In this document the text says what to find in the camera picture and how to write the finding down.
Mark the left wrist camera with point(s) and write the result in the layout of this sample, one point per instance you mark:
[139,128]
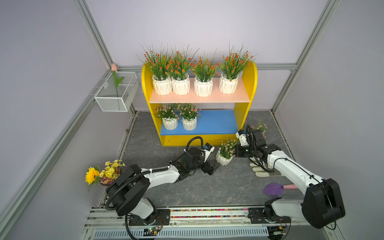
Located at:
[207,150]

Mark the purple trowel pink handle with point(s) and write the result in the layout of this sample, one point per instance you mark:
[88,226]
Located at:
[275,189]

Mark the sunflower bouquet in basket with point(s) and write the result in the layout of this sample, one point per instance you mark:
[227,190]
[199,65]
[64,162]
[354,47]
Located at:
[105,177]

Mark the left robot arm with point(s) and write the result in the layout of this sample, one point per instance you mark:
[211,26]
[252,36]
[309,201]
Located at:
[126,193]

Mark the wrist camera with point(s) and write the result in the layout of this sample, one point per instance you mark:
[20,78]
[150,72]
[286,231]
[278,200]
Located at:
[207,150]
[246,137]

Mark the pink flower pot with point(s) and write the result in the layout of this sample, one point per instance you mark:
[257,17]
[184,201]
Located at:
[167,112]
[190,114]
[226,151]
[260,126]

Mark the yellow rack with coloured shelves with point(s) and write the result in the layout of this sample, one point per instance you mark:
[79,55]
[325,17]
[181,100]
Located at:
[213,125]

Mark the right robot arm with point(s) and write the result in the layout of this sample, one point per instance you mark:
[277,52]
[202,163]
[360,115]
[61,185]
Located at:
[323,203]

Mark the white wire wall basket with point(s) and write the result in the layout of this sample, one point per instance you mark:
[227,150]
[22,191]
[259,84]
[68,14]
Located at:
[106,96]

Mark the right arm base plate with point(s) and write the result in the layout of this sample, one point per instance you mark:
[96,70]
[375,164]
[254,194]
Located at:
[256,215]

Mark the orange flower pot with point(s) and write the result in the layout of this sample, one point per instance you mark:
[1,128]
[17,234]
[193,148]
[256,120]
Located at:
[205,70]
[179,65]
[233,64]
[158,64]

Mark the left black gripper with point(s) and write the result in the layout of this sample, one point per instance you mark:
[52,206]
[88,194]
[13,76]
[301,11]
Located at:
[211,168]

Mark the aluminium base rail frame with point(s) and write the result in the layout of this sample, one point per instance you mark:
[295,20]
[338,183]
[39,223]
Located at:
[203,223]

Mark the pink artificial tulip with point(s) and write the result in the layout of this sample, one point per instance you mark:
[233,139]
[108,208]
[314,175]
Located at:
[117,80]

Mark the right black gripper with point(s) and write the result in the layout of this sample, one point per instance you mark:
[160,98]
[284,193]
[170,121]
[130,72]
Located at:
[237,147]

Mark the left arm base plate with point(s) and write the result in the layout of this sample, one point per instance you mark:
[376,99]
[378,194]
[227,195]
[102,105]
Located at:
[160,217]

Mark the white grey work glove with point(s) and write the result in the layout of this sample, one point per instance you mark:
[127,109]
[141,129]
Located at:
[259,172]

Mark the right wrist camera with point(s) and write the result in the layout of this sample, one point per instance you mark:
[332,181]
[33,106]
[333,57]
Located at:
[246,137]

